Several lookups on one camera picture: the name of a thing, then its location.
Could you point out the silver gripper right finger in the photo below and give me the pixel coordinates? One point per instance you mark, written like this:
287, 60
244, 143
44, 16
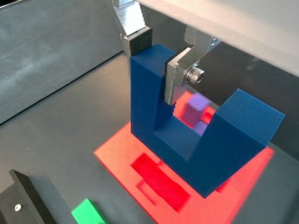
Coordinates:
182, 70

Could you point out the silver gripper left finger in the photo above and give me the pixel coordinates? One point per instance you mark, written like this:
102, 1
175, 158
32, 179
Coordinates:
135, 33

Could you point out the blue U-shaped block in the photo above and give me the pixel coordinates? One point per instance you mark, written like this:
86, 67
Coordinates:
203, 158

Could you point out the red base fixture block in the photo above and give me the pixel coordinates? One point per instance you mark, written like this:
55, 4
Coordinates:
159, 189

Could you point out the purple U-shaped block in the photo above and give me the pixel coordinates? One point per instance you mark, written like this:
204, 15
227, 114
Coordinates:
196, 115

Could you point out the green arch block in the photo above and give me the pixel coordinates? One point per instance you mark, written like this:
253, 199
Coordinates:
86, 213

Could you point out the black L-shaped holder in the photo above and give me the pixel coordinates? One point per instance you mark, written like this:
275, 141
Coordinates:
22, 206

